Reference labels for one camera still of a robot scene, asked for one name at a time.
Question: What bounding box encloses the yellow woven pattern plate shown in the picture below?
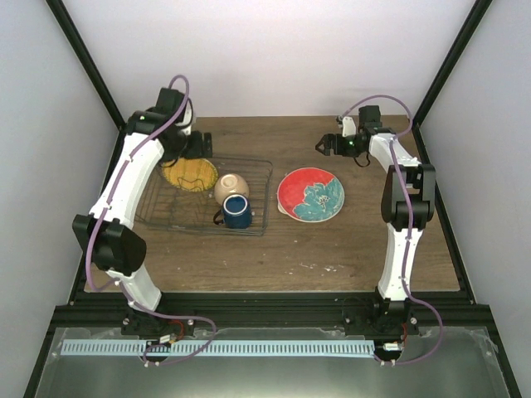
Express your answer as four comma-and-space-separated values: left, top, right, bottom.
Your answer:
161, 158, 219, 192

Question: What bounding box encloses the beige ceramic bowl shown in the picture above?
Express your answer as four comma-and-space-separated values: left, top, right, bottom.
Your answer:
214, 173, 250, 205

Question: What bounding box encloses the red and teal plate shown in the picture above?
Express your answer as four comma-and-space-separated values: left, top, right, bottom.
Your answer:
276, 167, 345, 223

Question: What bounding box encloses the black wire dish rack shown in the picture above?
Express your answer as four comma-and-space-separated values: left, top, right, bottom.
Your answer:
135, 157, 273, 236

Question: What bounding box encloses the dark blue ceramic mug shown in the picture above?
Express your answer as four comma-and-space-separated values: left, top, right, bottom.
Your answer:
212, 194, 252, 230

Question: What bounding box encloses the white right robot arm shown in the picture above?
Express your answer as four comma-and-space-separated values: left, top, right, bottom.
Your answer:
315, 105, 436, 302

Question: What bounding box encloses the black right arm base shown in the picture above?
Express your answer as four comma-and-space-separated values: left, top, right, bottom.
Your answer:
341, 298, 411, 336

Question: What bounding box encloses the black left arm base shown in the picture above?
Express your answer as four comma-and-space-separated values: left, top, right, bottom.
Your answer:
121, 308, 194, 338

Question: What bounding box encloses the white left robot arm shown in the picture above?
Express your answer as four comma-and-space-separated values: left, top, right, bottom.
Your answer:
72, 87, 212, 335

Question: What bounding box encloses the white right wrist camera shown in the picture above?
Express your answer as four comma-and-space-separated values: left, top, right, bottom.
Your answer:
336, 116, 357, 137

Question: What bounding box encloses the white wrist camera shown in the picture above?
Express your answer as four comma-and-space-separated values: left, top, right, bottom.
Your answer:
336, 116, 357, 137
175, 100, 196, 136

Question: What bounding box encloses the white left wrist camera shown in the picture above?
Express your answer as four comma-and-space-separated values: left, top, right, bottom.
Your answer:
175, 100, 196, 136

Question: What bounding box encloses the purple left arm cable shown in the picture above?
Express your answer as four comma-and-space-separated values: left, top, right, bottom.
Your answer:
85, 75, 217, 368

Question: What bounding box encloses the black aluminium frame rail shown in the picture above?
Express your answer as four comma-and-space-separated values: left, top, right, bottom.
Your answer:
51, 292, 494, 328

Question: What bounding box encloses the light blue slotted cable duct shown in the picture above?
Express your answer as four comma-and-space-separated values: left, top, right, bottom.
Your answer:
61, 339, 375, 358

